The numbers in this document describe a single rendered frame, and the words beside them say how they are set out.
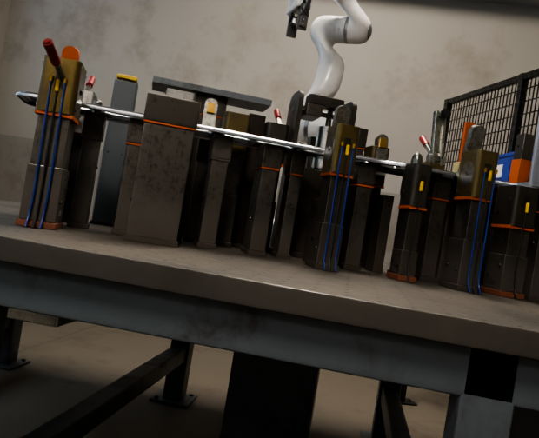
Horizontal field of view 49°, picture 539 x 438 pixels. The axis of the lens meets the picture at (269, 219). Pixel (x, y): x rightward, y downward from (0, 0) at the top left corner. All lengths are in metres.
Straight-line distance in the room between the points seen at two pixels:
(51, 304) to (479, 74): 3.43
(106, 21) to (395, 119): 2.10
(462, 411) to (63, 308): 0.64
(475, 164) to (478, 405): 0.72
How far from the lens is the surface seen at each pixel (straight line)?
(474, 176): 1.53
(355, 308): 0.88
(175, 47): 4.28
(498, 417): 0.98
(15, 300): 1.08
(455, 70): 4.09
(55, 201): 1.34
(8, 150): 4.61
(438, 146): 1.92
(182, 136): 1.36
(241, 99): 1.87
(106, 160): 1.86
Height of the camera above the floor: 0.79
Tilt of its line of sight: level
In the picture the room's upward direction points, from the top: 9 degrees clockwise
